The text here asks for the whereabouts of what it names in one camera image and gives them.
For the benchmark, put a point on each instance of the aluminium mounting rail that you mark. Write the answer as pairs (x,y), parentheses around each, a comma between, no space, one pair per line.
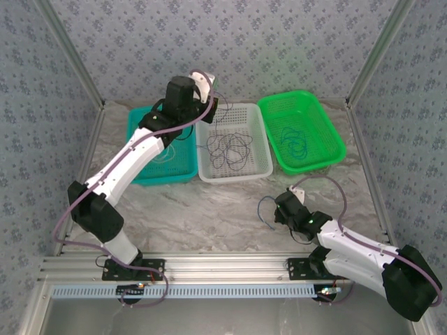
(223,267)

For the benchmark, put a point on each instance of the white plastic basket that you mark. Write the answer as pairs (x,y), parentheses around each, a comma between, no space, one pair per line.
(244,118)

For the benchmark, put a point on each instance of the teal plastic basket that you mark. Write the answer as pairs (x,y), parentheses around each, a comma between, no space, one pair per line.
(174,167)

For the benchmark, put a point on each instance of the aluminium frame post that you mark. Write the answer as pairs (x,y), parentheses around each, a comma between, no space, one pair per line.
(378,52)
(72,52)

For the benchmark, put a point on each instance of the small black circuit board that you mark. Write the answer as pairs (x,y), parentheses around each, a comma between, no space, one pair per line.
(328,291)
(131,290)

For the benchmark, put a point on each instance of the green plastic basket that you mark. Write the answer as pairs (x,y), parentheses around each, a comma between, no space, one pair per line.
(307,115)

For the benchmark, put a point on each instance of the aluminium table side rail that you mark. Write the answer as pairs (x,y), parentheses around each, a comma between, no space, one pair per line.
(89,150)
(365,157)

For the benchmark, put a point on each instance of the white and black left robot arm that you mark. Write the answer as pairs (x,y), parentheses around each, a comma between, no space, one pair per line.
(129,164)

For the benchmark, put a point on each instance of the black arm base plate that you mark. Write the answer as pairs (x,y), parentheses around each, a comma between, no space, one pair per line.
(297,268)
(157,267)

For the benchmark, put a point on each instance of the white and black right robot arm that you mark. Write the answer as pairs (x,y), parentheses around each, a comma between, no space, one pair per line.
(352,240)

